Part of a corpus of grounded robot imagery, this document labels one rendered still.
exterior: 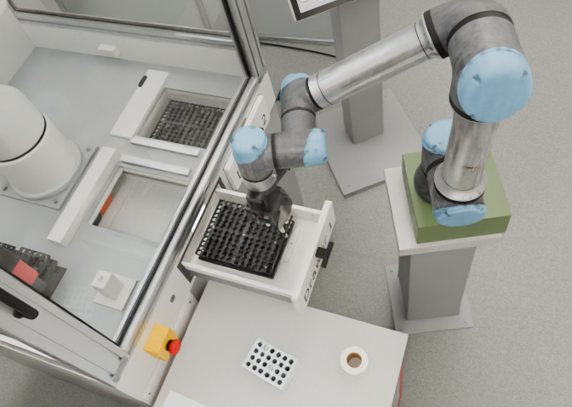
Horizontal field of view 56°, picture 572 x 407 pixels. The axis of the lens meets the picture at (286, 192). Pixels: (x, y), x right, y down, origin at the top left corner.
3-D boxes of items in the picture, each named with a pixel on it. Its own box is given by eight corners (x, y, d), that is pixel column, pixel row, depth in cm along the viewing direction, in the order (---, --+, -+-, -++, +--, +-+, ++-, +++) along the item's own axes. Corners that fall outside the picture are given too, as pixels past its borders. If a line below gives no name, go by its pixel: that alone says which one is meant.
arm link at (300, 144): (323, 106, 112) (270, 111, 113) (326, 150, 106) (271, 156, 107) (326, 129, 118) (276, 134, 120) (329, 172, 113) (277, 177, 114)
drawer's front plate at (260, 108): (271, 117, 178) (263, 94, 169) (237, 190, 165) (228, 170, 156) (265, 116, 178) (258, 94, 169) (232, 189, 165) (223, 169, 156)
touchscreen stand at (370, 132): (434, 164, 253) (453, -22, 168) (344, 198, 252) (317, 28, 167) (390, 92, 281) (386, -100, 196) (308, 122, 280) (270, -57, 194)
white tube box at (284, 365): (300, 363, 140) (298, 359, 137) (283, 392, 137) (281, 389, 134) (260, 341, 145) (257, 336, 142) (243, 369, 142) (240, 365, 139)
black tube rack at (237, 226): (295, 226, 153) (292, 215, 147) (274, 283, 145) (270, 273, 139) (225, 210, 160) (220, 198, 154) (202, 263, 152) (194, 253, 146)
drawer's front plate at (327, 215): (335, 220, 154) (332, 200, 144) (303, 315, 141) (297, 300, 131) (329, 218, 154) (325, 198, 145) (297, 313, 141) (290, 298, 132)
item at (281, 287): (327, 220, 152) (324, 210, 147) (298, 306, 141) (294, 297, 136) (202, 192, 165) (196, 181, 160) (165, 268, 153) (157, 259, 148)
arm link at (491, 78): (471, 179, 137) (522, 5, 91) (483, 232, 129) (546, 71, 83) (423, 183, 138) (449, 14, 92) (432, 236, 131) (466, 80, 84)
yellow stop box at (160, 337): (181, 336, 141) (171, 327, 135) (169, 363, 138) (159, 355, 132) (164, 330, 143) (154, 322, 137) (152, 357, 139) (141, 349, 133)
